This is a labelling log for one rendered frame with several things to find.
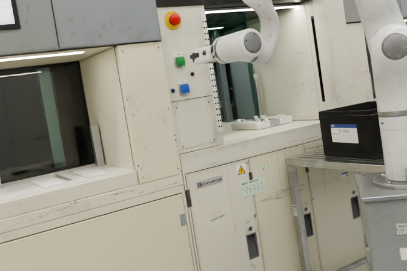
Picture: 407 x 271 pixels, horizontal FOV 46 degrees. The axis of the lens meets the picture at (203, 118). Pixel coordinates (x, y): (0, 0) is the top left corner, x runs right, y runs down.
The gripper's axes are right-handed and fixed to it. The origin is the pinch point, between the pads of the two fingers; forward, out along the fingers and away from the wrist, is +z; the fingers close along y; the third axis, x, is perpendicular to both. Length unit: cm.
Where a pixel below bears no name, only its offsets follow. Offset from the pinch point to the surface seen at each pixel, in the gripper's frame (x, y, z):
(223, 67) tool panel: -1, 74, 96
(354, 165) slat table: -45, 40, -25
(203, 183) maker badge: -45.5, 1.6, 12.3
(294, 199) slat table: -61, 40, 8
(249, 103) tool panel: -24, 81, 85
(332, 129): -34, 49, -9
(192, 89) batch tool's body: -10.5, 3.6, 13.0
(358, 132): -34, 47, -22
